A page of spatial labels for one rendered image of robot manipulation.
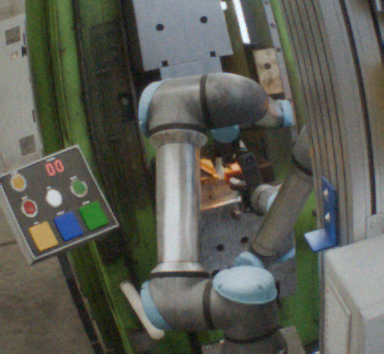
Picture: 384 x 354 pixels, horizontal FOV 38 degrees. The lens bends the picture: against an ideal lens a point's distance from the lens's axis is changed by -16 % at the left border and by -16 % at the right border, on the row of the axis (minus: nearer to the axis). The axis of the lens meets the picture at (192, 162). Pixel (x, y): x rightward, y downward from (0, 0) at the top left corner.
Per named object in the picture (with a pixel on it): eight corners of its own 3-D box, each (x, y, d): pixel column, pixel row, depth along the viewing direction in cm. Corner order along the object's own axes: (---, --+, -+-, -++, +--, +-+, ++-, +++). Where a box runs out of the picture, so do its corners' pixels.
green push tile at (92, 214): (109, 222, 182) (97, 200, 183) (90, 230, 177) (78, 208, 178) (107, 224, 183) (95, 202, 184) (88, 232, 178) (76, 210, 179)
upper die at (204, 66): (225, 84, 201) (219, 56, 199) (164, 97, 196) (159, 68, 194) (187, 76, 241) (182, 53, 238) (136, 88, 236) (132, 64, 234)
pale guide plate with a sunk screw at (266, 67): (284, 92, 221) (274, 48, 217) (262, 96, 219) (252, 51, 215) (281, 91, 223) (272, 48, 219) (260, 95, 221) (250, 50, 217)
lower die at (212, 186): (244, 190, 210) (240, 165, 208) (185, 206, 205) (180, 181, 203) (203, 166, 249) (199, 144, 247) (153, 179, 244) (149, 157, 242)
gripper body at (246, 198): (237, 209, 183) (253, 219, 171) (232, 180, 181) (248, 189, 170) (261, 201, 185) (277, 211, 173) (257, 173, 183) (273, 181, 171)
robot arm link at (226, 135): (248, 118, 161) (250, 93, 169) (205, 123, 164) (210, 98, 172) (254, 142, 166) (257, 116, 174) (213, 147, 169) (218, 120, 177)
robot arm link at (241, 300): (274, 336, 110) (269, 283, 107) (209, 341, 114) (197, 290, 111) (282, 309, 121) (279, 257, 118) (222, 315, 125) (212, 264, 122)
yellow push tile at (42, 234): (58, 243, 169) (47, 221, 171) (40, 251, 164) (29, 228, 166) (57, 245, 170) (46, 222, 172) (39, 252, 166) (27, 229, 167)
